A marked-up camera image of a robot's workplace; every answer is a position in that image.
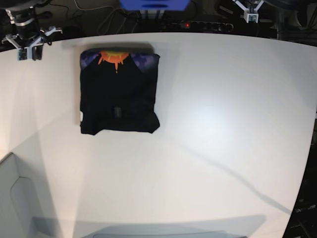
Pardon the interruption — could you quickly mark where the black T-shirt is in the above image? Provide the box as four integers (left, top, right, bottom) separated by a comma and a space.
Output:
80, 49, 160, 135

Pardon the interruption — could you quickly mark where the blue box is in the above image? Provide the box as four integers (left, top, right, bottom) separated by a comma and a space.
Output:
119, 0, 190, 11

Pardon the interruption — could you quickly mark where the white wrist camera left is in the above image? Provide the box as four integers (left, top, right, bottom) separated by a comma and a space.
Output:
244, 9, 259, 23

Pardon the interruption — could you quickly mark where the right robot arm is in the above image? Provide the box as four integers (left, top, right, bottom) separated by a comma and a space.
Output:
0, 0, 63, 61

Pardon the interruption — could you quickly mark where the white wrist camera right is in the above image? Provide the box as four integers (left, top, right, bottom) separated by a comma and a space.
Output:
17, 48, 28, 61

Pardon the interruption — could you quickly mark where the black power strip red light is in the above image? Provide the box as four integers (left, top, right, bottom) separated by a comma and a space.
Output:
176, 21, 234, 33

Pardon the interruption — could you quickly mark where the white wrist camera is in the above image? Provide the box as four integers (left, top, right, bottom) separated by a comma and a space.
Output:
17, 48, 28, 61
244, 9, 259, 23

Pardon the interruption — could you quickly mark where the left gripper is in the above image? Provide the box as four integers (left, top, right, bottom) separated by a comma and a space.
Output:
233, 0, 264, 12

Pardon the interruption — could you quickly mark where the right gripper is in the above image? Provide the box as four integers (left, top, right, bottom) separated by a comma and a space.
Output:
1, 26, 62, 60

